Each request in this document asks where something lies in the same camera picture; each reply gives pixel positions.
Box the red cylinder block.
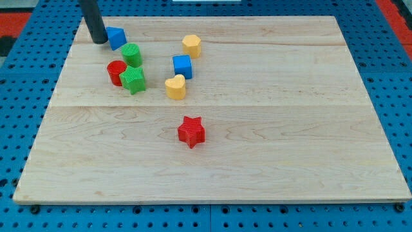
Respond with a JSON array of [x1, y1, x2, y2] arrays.
[[106, 60, 127, 86]]

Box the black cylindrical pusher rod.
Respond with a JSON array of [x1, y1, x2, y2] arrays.
[[78, 0, 108, 44]]

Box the blue triangle block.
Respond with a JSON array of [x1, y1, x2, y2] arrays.
[[106, 26, 127, 50]]

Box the yellow hexagon block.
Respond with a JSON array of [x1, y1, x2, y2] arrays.
[[182, 35, 201, 59]]

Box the green cylinder block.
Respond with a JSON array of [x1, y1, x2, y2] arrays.
[[121, 43, 143, 68]]

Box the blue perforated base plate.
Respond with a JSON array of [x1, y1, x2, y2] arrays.
[[1, 0, 411, 231]]

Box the yellow heart block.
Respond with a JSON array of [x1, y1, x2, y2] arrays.
[[165, 74, 186, 100]]

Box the light wooden board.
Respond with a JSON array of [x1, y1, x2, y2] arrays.
[[13, 16, 411, 205]]

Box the blue cube block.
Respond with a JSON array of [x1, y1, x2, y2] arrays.
[[173, 55, 192, 79]]

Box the red star block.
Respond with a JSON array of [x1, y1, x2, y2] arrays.
[[178, 116, 205, 149]]

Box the green star block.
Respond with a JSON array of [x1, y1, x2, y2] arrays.
[[120, 66, 146, 95]]

